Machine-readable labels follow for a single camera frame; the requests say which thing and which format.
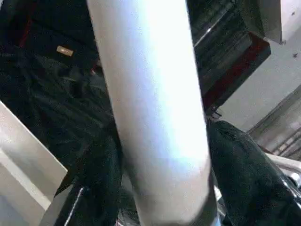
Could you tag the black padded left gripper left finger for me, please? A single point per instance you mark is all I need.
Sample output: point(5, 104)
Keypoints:
point(101, 188)

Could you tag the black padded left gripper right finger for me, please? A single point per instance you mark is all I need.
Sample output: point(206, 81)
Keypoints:
point(247, 183)

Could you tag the white plastic table top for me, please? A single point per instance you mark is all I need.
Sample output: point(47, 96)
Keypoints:
point(18, 153)

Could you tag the white plastic table leg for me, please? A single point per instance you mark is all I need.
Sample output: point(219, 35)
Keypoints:
point(152, 106)

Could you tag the black case red trim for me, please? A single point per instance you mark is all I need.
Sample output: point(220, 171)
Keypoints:
point(223, 70)

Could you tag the small tan label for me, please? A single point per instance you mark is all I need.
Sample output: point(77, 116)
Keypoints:
point(64, 51)

